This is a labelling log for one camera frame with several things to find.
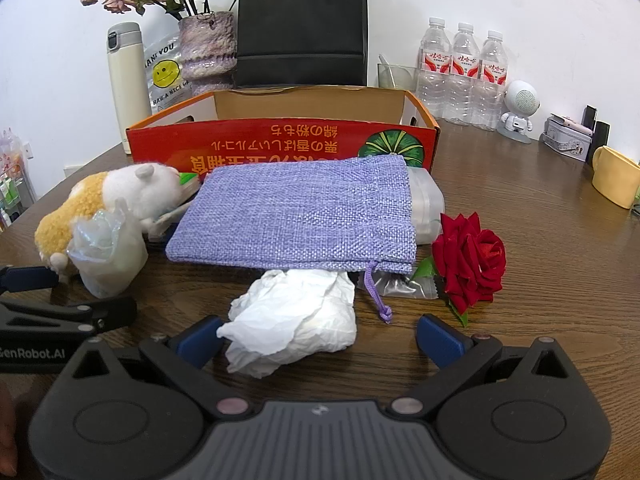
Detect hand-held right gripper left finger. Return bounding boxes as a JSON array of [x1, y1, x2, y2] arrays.
[[57, 316, 251, 418]]

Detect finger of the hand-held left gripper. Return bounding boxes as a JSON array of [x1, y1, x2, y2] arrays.
[[0, 297, 137, 333], [0, 266, 59, 293]]

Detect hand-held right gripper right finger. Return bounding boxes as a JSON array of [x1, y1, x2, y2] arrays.
[[387, 313, 576, 418]]

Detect small clear plastic bag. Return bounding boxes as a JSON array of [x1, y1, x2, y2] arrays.
[[356, 265, 441, 301]]

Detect white plastic items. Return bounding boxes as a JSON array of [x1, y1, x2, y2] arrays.
[[216, 269, 358, 380]]

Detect plush hamster toy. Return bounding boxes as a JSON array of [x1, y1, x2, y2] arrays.
[[34, 162, 201, 281]]

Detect translucent plastic container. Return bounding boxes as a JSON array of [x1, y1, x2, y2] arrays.
[[406, 167, 446, 246]]

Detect purple burlap drawstring pouch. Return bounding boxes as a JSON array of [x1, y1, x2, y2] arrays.
[[165, 154, 416, 323]]

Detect orange cardboard box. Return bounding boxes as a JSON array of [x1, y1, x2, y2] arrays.
[[125, 86, 441, 171]]

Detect wooden desktop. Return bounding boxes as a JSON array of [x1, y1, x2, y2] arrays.
[[0, 110, 640, 411]]

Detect colourful packets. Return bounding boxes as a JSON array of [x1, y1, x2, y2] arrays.
[[0, 127, 36, 221]]

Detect cream thermos bottle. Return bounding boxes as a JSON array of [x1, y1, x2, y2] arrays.
[[106, 22, 153, 153]]

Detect grey tin box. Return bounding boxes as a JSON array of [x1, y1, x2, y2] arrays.
[[540, 114, 596, 162]]

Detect yellow mug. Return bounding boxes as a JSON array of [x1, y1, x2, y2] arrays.
[[591, 145, 640, 209]]

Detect clear smiley plastic bag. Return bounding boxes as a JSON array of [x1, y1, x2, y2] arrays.
[[142, 35, 193, 113]]

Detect white robot figure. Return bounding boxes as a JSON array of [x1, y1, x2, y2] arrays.
[[497, 80, 541, 145]]

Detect tall black box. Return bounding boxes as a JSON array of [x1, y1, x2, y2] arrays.
[[592, 121, 612, 161]]

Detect clear water bottle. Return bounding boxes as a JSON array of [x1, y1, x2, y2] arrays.
[[445, 22, 483, 126], [472, 30, 508, 132], [416, 16, 453, 118]]

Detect glass cup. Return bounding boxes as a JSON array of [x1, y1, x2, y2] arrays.
[[376, 54, 418, 90]]

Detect purple mottled vase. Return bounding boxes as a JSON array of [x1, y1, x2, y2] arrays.
[[178, 11, 238, 96]]

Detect black paper bag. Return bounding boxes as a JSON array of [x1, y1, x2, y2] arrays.
[[235, 0, 368, 88]]

